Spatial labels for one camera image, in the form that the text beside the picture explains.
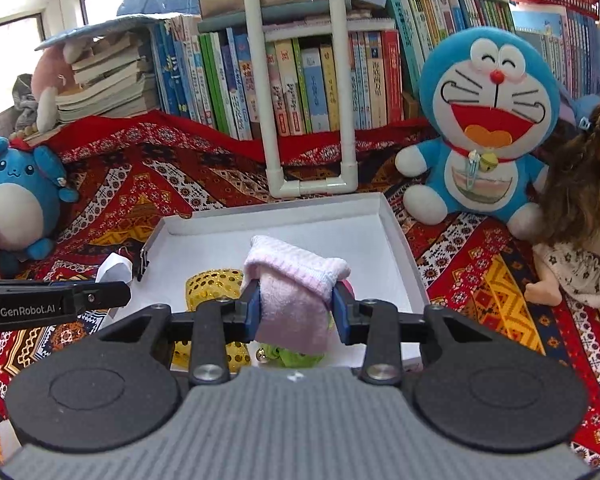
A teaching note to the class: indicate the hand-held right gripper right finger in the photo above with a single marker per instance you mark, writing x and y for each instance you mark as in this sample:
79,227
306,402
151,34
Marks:
339,310

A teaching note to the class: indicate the stack of thick books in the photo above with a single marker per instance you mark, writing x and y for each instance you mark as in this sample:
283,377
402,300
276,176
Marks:
110,85

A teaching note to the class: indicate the white pipe frame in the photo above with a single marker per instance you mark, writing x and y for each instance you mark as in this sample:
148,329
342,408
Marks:
275,135

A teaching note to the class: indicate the small metal bell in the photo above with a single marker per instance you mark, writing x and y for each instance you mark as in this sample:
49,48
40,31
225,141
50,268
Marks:
261,355

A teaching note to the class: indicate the green scrunchie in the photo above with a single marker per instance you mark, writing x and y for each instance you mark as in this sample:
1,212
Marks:
300,359

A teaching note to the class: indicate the white shallow box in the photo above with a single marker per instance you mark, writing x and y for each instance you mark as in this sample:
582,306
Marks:
320,230

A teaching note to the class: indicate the row of upright books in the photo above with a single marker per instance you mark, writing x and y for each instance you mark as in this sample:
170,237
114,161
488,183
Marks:
305,85

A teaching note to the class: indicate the blue flat board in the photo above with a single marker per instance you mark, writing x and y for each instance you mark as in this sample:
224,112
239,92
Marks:
95,30

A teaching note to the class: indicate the pink plush toy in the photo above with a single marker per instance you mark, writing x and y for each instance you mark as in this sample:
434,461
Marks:
50,77

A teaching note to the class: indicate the long-haired doll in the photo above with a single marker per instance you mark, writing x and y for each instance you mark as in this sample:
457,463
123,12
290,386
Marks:
580,185

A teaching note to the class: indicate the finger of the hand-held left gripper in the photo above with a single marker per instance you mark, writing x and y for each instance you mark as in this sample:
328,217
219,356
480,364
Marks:
105,294

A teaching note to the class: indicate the black binder clip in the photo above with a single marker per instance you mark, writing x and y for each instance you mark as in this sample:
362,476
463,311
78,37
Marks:
143,262

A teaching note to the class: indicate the pale pink sock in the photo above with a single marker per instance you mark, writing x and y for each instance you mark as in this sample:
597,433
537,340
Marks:
290,280

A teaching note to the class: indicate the blue cat plush toy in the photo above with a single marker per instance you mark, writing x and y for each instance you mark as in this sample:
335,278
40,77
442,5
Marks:
445,75

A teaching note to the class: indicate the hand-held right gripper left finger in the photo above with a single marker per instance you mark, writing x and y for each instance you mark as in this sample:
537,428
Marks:
252,306

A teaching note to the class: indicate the red patterned blanket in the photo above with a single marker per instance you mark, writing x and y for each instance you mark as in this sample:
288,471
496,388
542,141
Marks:
130,190

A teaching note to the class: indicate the blue round plush toy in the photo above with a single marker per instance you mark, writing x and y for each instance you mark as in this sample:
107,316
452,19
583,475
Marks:
15,170

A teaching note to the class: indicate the pink scrunchie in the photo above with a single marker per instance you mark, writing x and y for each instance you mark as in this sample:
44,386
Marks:
347,291

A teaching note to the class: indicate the white paper piece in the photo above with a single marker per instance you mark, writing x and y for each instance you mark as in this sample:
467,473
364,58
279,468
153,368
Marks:
115,270

